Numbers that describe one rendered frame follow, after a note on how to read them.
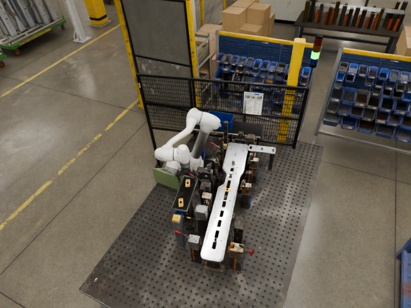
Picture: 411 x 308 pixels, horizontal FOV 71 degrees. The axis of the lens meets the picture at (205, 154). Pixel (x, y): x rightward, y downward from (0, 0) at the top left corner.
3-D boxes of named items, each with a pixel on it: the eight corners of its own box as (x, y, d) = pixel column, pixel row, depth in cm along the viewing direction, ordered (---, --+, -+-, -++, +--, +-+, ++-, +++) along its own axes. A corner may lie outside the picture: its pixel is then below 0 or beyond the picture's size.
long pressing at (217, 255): (225, 264, 223) (225, 263, 222) (197, 258, 228) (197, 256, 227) (249, 145, 317) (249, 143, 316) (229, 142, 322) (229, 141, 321)
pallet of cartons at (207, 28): (230, 98, 557) (232, 45, 484) (192, 91, 581) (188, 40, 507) (247, 68, 636) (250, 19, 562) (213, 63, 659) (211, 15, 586)
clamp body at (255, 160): (257, 184, 314) (259, 162, 290) (246, 183, 316) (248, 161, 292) (257, 178, 320) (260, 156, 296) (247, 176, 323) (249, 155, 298)
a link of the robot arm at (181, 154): (191, 156, 243) (176, 155, 244) (189, 142, 232) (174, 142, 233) (189, 165, 235) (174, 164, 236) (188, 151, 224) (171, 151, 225)
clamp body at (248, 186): (250, 210, 291) (252, 189, 266) (238, 208, 293) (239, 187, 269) (251, 203, 297) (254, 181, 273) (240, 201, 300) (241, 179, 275)
